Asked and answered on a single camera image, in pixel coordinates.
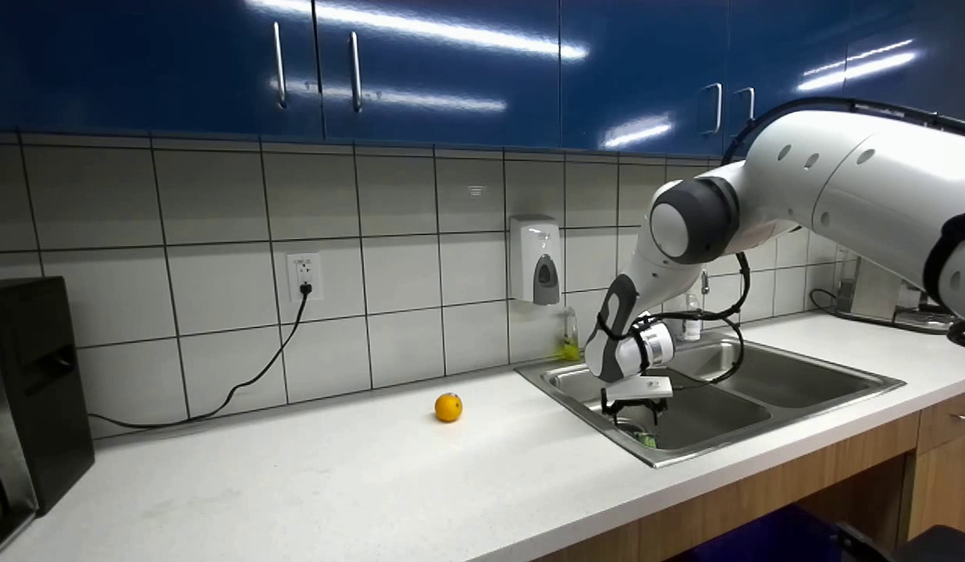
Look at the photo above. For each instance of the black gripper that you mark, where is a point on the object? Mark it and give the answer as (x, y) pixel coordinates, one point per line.
(639, 414)

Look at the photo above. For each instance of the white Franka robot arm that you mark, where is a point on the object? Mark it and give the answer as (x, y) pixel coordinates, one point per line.
(866, 177)

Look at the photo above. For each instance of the wooden sink apron panel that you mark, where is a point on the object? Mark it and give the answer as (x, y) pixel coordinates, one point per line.
(751, 493)

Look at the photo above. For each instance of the stainless steel double sink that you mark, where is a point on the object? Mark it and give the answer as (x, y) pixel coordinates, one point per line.
(772, 378)

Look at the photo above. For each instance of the green dish soap bottle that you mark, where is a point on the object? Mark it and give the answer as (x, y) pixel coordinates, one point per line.
(571, 346)

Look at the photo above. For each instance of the orange fruit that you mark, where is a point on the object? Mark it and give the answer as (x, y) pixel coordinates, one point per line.
(448, 408)

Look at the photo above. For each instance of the black chair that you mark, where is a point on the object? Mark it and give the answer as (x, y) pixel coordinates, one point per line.
(919, 549)

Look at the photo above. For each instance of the wooden drawer front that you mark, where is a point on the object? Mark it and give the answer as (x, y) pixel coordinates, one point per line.
(949, 419)

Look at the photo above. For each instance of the wooden cabinet door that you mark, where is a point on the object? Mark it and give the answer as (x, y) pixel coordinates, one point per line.
(949, 487)

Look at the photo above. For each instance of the blue glossy cabinet door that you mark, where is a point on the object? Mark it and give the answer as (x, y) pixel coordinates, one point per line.
(648, 65)
(953, 52)
(836, 52)
(140, 65)
(451, 81)

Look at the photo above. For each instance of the black coffee machine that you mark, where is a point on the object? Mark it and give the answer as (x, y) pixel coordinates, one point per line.
(38, 396)

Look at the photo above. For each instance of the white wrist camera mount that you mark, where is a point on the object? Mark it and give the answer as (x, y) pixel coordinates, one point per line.
(639, 384)

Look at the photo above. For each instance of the white wall soap dispenser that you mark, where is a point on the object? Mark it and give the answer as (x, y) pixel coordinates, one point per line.
(534, 259)

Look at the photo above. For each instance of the white wall outlet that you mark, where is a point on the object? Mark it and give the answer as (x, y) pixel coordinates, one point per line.
(303, 276)

